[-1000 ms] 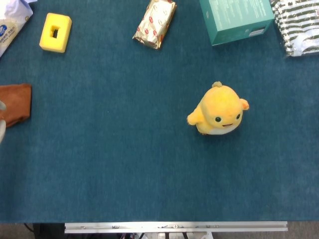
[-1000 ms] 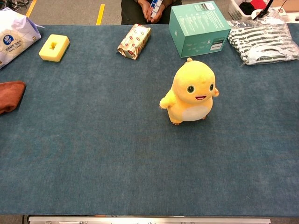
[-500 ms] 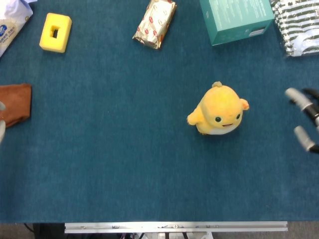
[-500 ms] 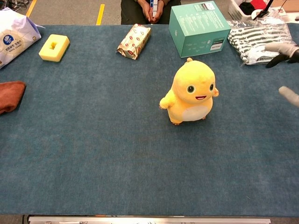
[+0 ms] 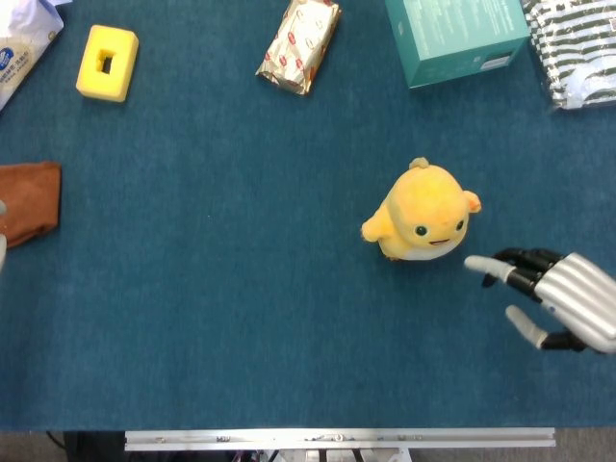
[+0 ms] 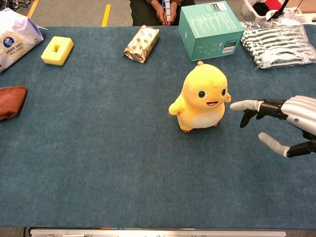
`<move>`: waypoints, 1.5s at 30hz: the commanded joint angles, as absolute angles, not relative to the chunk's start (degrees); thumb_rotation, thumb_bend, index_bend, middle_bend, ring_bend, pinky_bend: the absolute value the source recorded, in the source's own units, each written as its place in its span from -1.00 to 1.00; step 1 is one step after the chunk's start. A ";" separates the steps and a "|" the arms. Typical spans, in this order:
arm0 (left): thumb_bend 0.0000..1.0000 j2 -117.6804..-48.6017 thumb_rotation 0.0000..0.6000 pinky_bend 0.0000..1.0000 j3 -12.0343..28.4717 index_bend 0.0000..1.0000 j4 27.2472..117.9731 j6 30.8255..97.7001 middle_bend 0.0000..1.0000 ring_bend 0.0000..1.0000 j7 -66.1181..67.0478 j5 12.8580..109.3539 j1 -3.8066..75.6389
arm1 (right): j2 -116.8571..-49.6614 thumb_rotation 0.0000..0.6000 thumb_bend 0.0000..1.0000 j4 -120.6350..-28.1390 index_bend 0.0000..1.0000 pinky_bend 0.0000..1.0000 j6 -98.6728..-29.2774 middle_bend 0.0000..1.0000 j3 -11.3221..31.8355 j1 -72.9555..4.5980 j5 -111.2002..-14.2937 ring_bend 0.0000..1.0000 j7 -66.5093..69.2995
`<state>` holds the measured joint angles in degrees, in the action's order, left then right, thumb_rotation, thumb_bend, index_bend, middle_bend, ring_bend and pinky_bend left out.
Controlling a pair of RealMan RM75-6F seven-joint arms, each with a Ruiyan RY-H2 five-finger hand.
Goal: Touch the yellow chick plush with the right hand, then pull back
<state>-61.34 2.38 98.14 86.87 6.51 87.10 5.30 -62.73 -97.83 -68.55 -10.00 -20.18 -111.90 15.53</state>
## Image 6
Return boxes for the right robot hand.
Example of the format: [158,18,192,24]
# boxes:
[230,95,316,158]

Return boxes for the yellow plush toy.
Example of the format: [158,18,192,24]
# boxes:
[168,60,232,133]

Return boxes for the striped clothes in plastic bag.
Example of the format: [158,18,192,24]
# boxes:
[240,11,316,70]

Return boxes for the white plastic basket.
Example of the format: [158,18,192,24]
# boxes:
[240,0,288,23]

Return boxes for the teal cardboard box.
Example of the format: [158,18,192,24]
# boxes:
[178,0,245,62]

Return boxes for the white stick object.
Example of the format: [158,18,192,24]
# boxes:
[163,0,172,22]

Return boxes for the patterned wrapped snack package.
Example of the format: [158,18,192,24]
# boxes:
[123,25,160,64]

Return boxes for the seated person in dark clothes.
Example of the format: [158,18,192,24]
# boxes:
[129,0,196,27]

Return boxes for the blue table cloth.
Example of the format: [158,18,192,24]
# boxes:
[0,24,316,229]

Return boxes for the yellow sponge block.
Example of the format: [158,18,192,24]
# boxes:
[40,36,75,67]

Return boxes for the brown folded towel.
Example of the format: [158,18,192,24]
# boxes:
[0,85,28,122]

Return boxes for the white tissue pack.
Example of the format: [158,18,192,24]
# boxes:
[0,7,44,74]

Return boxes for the metal table edge rail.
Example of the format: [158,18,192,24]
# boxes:
[29,228,287,237]

